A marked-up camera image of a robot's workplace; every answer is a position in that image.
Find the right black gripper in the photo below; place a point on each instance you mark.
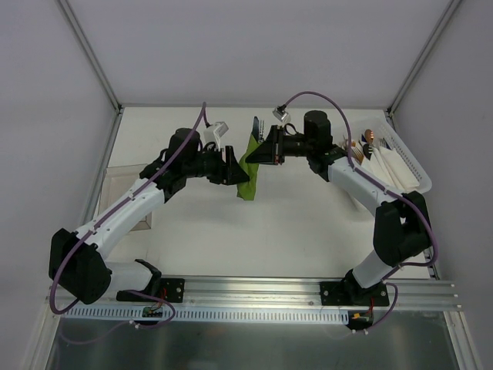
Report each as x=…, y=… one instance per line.
x=277, y=145

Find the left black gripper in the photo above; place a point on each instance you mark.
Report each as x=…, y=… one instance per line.
x=224, y=166

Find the green paper napkin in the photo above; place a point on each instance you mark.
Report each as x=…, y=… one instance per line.
x=247, y=190

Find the silver table knife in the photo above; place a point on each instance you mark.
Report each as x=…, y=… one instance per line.
x=256, y=129

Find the clear smoked plastic box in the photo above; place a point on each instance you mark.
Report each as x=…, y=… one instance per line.
x=117, y=181

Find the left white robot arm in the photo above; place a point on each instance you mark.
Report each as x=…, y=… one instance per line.
x=77, y=260

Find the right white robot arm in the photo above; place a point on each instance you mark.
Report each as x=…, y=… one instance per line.
x=401, y=223

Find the white rolled napkin bundle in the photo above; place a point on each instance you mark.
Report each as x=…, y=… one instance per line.
x=398, y=170

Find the copper fork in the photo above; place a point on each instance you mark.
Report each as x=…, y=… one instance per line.
x=357, y=153

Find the copper spoon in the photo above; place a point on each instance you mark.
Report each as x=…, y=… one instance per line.
x=369, y=137

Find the white plastic basket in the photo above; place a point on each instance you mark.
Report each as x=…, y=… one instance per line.
x=385, y=136

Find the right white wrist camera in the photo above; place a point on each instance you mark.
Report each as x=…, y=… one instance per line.
x=281, y=114

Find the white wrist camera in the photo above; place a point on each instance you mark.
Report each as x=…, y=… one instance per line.
x=212, y=135
x=281, y=114

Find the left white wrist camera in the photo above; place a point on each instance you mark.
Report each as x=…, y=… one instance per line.
x=212, y=135

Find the aluminium rail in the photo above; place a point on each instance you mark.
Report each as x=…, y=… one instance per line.
x=260, y=292

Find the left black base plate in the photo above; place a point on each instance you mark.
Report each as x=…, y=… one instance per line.
x=167, y=288

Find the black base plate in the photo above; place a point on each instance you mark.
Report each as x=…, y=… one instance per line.
x=343, y=293
x=167, y=288

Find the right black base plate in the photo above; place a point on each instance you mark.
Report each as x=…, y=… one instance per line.
x=343, y=293

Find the left frame post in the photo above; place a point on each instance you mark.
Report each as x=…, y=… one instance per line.
x=81, y=38

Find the frame post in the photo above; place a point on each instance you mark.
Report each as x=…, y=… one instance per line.
x=81, y=38
x=428, y=47

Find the white slotted cable duct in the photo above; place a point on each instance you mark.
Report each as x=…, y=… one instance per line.
x=205, y=314

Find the right frame post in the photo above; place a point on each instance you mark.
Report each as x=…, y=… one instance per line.
x=428, y=47

